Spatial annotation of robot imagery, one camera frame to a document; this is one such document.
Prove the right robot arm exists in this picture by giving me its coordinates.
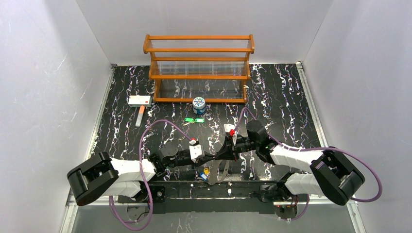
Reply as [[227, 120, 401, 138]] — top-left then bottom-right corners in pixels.
[[214, 120, 365, 205]]

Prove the green key tag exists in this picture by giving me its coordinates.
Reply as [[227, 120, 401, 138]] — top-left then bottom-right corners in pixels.
[[184, 117, 195, 125], [195, 118, 205, 123]]

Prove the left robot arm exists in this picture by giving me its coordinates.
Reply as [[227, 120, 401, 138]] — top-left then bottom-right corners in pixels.
[[67, 143, 214, 206]]

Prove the green key tag right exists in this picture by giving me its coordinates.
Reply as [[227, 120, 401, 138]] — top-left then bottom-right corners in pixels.
[[195, 118, 205, 123]]

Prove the orange wooden shelf rack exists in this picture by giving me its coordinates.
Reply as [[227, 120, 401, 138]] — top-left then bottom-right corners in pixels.
[[143, 34, 255, 104]]

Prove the aluminium frame rail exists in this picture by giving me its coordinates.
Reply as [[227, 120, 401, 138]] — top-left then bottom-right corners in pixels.
[[66, 182, 359, 206]]

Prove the purple cable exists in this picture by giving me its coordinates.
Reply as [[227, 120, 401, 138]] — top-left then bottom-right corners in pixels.
[[108, 119, 195, 231], [234, 107, 384, 221]]

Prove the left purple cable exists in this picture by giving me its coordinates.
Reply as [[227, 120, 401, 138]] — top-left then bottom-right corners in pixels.
[[108, 119, 195, 231]]

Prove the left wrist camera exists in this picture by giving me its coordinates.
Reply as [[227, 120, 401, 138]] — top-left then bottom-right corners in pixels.
[[189, 138, 205, 163]]

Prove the white red small box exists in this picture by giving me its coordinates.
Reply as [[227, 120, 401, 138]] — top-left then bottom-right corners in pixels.
[[128, 95, 153, 107]]

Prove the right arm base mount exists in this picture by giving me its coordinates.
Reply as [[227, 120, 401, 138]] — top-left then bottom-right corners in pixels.
[[249, 186, 299, 205]]

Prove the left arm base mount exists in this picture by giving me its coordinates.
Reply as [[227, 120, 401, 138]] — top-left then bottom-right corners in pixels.
[[117, 184, 166, 204]]

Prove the blue round jar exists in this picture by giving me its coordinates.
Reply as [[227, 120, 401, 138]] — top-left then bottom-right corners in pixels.
[[192, 97, 206, 115]]

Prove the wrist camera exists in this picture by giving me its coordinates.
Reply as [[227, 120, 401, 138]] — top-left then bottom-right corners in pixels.
[[189, 138, 205, 163], [223, 124, 237, 144]]

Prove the orange white tube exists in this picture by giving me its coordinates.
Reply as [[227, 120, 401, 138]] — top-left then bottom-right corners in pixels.
[[135, 105, 145, 127]]

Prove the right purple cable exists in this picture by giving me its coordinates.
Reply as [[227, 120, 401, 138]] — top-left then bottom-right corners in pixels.
[[234, 107, 384, 221]]

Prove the green key tag left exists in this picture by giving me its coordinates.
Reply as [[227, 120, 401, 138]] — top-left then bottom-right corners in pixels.
[[184, 117, 195, 125]]

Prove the large silver carabiner keyring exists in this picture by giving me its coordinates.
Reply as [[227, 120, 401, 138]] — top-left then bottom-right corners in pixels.
[[207, 160, 230, 185]]

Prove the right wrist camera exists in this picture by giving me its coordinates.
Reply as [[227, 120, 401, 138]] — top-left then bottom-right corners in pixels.
[[223, 124, 237, 144]]

